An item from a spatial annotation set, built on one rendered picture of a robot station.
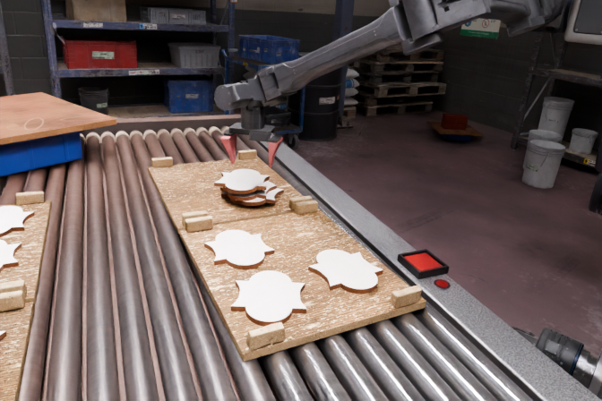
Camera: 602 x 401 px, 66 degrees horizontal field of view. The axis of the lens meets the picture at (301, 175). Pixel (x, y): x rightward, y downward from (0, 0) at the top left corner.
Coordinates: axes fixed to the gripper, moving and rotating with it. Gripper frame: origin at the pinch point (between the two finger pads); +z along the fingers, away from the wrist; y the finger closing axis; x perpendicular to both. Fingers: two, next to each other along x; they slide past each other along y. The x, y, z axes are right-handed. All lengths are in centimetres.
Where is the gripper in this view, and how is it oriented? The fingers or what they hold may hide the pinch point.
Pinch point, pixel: (252, 162)
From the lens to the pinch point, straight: 117.1
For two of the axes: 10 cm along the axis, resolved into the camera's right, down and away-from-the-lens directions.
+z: -0.5, 9.5, 3.2
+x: 1.9, -3.1, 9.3
